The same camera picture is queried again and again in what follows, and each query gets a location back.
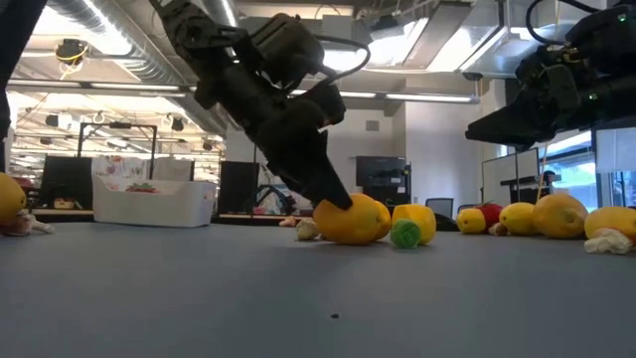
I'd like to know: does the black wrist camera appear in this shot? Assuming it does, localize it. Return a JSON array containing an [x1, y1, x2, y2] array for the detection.
[[250, 13, 327, 89], [565, 0, 636, 57]]

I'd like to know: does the black aluminium table frame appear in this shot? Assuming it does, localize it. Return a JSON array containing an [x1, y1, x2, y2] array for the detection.
[[29, 207, 461, 233]]

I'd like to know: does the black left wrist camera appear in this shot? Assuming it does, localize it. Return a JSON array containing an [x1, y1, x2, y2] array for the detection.
[[250, 13, 327, 89]]

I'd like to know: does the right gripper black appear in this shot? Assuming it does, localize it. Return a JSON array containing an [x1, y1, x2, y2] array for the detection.
[[464, 47, 636, 149]]

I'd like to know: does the large orange-yellow toy lemon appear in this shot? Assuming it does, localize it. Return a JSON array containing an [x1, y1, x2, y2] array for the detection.
[[532, 192, 590, 241], [312, 192, 385, 247]]

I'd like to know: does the yellow cable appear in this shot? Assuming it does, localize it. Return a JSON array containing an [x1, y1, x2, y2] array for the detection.
[[536, 156, 549, 200]]

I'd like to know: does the small red strawberry toy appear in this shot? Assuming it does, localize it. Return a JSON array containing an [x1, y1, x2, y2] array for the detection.
[[123, 182, 161, 195]]

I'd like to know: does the long ceiling light strip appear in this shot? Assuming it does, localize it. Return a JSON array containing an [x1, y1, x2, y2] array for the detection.
[[7, 78, 481, 104]]

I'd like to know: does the small cream toy mushroom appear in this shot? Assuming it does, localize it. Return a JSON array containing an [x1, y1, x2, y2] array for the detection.
[[0, 216, 31, 238], [22, 212, 57, 236]]

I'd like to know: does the black upright panel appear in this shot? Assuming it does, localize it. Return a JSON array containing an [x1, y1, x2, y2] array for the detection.
[[218, 160, 261, 216]]

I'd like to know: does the yellow blocky toy fruit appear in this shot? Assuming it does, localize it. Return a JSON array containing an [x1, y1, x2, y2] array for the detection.
[[391, 203, 438, 247]]

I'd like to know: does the red plush tomato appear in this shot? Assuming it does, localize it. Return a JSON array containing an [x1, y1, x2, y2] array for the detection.
[[477, 201, 505, 231]]

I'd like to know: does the white plastic basket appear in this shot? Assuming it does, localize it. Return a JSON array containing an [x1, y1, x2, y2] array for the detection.
[[91, 176, 219, 229]]

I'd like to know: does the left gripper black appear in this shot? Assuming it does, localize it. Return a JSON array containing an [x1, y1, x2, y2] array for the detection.
[[218, 54, 355, 211]]

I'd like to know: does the green round toy vegetable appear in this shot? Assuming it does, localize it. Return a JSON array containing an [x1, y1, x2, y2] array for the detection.
[[389, 218, 423, 251]]

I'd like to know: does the cream green toy vegetable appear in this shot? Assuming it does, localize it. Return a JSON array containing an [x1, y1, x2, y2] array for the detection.
[[295, 218, 320, 242]]

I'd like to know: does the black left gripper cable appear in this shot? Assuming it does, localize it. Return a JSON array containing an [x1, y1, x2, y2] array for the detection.
[[312, 34, 372, 86]]

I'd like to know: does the silver ventilation duct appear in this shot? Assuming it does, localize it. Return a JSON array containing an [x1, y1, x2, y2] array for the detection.
[[47, 0, 239, 135]]

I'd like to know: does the black metal frame rig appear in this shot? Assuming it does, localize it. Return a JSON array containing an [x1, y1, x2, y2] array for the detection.
[[77, 121, 159, 180]]

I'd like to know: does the white printed cloth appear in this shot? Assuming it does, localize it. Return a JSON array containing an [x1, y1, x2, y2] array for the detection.
[[91, 154, 196, 183]]

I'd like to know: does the black ceiling device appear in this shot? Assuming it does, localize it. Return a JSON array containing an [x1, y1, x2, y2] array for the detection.
[[54, 38, 89, 66]]

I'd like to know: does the grey office chair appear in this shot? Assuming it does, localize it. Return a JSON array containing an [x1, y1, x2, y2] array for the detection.
[[425, 197, 455, 220]]

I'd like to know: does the white board partition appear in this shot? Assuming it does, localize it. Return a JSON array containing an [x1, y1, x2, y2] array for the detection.
[[480, 146, 542, 208]]

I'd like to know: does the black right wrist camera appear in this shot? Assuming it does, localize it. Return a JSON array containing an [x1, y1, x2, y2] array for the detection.
[[565, 0, 636, 57]]

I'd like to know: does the white toy mushroom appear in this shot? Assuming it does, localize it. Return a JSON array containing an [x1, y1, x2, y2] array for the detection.
[[583, 227, 635, 256]]

